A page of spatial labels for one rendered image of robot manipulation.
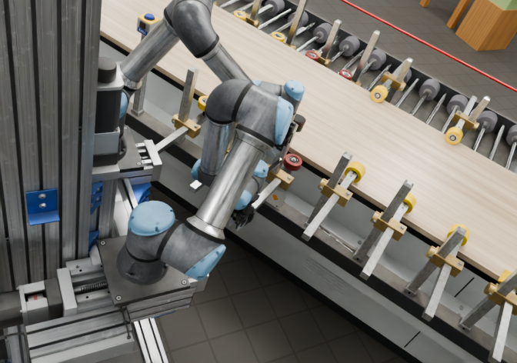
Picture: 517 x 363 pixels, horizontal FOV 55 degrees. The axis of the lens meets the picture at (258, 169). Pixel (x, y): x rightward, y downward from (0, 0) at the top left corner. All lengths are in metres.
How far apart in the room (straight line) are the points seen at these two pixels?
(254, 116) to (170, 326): 1.54
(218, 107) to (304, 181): 1.12
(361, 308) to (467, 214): 0.76
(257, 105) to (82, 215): 0.58
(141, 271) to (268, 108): 0.57
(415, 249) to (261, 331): 0.91
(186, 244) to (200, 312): 1.38
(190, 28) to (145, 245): 0.62
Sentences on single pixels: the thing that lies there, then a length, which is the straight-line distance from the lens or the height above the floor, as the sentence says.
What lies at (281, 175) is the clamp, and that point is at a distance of 2.16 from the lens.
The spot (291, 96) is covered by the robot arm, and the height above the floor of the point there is 1.35.
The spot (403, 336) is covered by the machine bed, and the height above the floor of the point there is 0.19.
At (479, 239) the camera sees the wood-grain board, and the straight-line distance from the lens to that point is 2.38.
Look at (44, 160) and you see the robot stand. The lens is 1.30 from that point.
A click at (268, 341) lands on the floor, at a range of 2.70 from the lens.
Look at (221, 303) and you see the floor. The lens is 2.73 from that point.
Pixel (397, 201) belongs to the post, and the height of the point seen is 1.09.
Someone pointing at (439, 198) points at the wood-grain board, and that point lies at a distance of 2.43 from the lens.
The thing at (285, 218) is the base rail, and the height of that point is 0.70.
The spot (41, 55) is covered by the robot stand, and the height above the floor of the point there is 1.68.
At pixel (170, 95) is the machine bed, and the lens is 2.63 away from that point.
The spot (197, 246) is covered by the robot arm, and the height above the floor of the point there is 1.26.
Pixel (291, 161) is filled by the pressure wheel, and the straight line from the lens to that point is 2.19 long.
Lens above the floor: 2.30
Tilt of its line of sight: 42 degrees down
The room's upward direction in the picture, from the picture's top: 21 degrees clockwise
